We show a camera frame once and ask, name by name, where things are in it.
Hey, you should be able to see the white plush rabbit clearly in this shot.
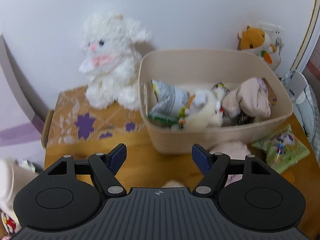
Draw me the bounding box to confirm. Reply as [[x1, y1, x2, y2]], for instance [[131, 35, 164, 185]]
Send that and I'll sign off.
[[79, 13, 151, 111]]

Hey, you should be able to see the white wall socket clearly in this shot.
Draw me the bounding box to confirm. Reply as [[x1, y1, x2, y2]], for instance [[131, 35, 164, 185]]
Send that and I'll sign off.
[[258, 21, 284, 51]]

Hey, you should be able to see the beige plastic storage bin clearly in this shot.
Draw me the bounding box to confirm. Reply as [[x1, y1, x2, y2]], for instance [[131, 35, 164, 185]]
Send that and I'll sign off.
[[139, 49, 293, 154]]

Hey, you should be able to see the orange white teal sock bundle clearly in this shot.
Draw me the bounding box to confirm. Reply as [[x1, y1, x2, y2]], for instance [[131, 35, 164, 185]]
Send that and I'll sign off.
[[162, 180, 185, 188]]

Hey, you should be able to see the white cylindrical cup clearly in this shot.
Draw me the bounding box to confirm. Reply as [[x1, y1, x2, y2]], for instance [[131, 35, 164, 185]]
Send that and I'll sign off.
[[1, 158, 23, 214]]

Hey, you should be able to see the pink fuzzy sock purple print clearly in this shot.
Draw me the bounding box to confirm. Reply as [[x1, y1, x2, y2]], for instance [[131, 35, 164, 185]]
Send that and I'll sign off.
[[208, 140, 252, 188]]

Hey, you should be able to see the grey white snack bag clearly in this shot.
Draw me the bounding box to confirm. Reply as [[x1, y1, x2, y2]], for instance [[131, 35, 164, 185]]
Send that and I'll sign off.
[[148, 80, 189, 124]]

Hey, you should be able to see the orange hamster plush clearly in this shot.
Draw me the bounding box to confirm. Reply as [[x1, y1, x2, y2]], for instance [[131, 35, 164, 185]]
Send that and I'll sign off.
[[238, 25, 284, 71]]

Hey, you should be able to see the green pony snack bag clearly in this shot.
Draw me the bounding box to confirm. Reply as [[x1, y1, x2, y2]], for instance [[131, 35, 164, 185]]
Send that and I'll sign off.
[[251, 125, 310, 173]]

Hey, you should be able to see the white plush toy in bin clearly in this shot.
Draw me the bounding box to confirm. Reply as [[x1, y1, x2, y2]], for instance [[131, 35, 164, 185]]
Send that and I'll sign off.
[[178, 88, 227, 130]]

